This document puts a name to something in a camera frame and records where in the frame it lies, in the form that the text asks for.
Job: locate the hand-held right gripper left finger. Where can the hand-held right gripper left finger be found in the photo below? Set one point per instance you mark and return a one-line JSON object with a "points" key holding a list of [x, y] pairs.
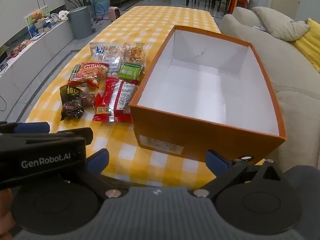
{"points": [[98, 158]]}

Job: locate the black packet yellow print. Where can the black packet yellow print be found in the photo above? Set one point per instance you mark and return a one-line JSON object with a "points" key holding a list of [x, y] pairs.
{"points": [[71, 92]]}

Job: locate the blue water bottle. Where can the blue water bottle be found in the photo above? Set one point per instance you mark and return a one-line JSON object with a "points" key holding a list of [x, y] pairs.
{"points": [[100, 3]]}

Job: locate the yellow checked tablecloth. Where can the yellow checked tablecloth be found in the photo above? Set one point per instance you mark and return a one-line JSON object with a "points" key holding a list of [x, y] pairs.
{"points": [[150, 22]]}

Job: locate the small brown snack packet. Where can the small brown snack packet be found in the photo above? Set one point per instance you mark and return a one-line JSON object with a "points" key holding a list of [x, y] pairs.
{"points": [[88, 98]]}

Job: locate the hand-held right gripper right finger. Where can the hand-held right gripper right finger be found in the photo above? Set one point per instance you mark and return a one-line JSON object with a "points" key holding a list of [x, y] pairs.
{"points": [[216, 162]]}

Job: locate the bear picture card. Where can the bear picture card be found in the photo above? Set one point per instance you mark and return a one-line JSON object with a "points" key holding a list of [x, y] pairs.
{"points": [[37, 17]]}

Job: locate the red noodle snack packet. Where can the red noodle snack packet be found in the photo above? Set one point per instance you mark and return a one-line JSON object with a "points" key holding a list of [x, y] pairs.
{"points": [[90, 76]]}

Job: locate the white blue snack packet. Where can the white blue snack packet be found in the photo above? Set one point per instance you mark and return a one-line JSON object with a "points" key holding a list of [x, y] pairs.
{"points": [[105, 51]]}

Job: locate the grey trash bin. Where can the grey trash bin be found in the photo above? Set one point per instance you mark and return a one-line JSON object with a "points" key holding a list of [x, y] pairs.
{"points": [[80, 22]]}

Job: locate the thin green stick packet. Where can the thin green stick packet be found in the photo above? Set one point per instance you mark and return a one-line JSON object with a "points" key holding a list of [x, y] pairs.
{"points": [[75, 71]]}

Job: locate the spiky green potted plant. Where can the spiky green potted plant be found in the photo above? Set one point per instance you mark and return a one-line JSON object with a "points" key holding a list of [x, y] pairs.
{"points": [[80, 1]]}

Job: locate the green snack packet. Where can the green snack packet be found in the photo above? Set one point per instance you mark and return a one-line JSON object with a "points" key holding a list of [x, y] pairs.
{"points": [[130, 72]]}

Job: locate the white low console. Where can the white low console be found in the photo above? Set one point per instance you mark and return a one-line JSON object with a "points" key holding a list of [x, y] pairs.
{"points": [[37, 52]]}

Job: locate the pile of small colourful items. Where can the pile of small colourful items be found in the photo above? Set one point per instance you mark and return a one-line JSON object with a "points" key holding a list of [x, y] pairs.
{"points": [[20, 46]]}

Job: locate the red silver snack packet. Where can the red silver snack packet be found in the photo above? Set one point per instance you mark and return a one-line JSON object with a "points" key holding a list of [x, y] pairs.
{"points": [[125, 95]]}

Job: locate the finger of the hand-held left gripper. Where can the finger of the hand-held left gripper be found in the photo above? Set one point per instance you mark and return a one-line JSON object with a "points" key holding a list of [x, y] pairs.
{"points": [[31, 127], [75, 133]]}

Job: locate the red yellow label snack packet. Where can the red yellow label snack packet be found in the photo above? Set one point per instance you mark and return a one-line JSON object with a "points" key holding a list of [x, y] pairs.
{"points": [[102, 112]]}

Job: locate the yellow pillow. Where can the yellow pillow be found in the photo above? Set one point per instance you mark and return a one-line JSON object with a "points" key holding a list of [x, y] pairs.
{"points": [[310, 45]]}

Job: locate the pink space heater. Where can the pink space heater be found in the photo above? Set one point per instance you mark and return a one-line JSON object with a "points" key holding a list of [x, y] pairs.
{"points": [[113, 13]]}

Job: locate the beige pillow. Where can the beige pillow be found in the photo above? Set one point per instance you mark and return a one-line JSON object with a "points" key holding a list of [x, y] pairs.
{"points": [[280, 25]]}

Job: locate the orange cardboard box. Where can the orange cardboard box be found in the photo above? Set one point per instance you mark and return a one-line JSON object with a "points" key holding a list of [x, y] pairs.
{"points": [[200, 140]]}

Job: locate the beige sofa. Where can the beige sofa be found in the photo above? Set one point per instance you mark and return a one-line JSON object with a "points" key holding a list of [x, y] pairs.
{"points": [[287, 62]]}

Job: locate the clear cracker packet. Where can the clear cracker packet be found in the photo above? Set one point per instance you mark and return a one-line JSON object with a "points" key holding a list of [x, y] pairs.
{"points": [[137, 52]]}

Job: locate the orange stool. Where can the orange stool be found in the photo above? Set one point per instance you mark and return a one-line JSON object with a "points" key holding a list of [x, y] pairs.
{"points": [[237, 1]]}

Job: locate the small clear candy packet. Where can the small clear candy packet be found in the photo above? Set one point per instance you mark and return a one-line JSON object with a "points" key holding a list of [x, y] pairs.
{"points": [[113, 67]]}

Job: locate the dark round snack packet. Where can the dark round snack packet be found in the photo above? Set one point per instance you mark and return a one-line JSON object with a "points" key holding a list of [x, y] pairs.
{"points": [[72, 110]]}

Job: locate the white cap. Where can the white cap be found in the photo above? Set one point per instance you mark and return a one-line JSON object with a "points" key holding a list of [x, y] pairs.
{"points": [[63, 15]]}

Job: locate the small white packet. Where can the small white packet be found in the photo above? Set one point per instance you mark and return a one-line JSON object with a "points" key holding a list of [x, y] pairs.
{"points": [[257, 28]]}

